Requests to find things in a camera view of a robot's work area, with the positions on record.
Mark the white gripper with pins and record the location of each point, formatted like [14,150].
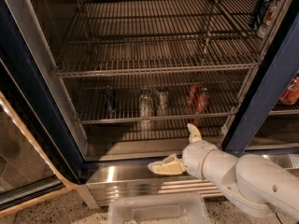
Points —
[194,159]

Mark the silver green 7up can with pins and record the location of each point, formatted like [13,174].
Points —
[161,101]

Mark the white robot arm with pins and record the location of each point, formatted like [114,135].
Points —
[252,183]

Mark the red can front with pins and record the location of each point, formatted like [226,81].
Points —
[202,98]

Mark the red can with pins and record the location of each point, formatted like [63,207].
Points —
[202,98]
[192,92]

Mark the red can rear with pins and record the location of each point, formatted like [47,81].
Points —
[192,92]

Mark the steel fridge base grille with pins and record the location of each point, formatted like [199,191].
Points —
[110,181]

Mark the dark blue can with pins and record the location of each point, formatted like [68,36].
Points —
[110,99]

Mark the orange can right compartment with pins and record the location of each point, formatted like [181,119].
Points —
[291,94]

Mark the glass fridge door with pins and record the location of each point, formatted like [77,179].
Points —
[27,174]

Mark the blue can upper shelf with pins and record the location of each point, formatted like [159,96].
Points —
[258,14]

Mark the white can upper shelf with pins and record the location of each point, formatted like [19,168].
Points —
[268,17]

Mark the clear plastic bin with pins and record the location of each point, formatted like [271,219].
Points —
[178,208]

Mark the clear glass bottle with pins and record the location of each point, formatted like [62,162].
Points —
[145,105]

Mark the lower wire shelf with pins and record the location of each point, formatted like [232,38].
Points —
[87,95]

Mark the wire shelf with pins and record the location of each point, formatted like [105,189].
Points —
[87,95]
[159,36]

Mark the blue fridge centre post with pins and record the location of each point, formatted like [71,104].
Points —
[278,68]

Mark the upper wire shelf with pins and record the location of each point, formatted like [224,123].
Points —
[159,36]

